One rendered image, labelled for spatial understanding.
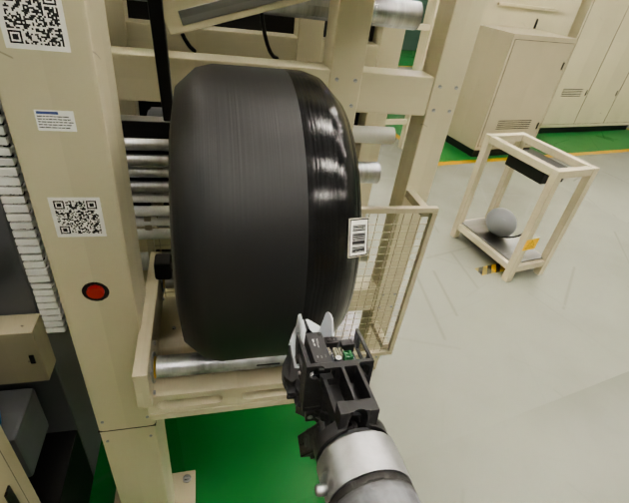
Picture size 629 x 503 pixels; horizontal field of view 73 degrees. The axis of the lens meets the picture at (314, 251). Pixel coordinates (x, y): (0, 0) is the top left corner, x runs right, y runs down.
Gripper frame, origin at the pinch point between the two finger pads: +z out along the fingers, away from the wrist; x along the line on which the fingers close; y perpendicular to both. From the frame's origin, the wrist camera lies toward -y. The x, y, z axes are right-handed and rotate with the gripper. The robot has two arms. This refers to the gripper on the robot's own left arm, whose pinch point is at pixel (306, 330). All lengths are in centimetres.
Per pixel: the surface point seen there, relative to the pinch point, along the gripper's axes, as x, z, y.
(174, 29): 18, 64, 32
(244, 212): 7.4, 10.7, 12.8
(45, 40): 32, 24, 31
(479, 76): -271, 382, 4
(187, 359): 17.1, 24.3, -25.4
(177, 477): 26, 59, -113
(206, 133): 12.2, 17.9, 21.6
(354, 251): -9.3, 9.8, 6.5
